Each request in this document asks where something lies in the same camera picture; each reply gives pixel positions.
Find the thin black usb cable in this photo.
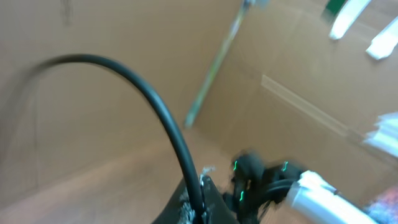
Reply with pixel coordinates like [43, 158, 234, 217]
[0, 53, 205, 218]

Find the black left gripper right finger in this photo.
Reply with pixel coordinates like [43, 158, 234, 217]
[201, 175, 238, 224]

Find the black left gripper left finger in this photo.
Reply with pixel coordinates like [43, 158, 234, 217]
[152, 179, 195, 224]

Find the brown cardboard box wall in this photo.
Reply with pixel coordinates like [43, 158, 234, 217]
[1, 1, 397, 203]

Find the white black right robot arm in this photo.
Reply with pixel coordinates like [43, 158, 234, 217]
[223, 151, 376, 223]

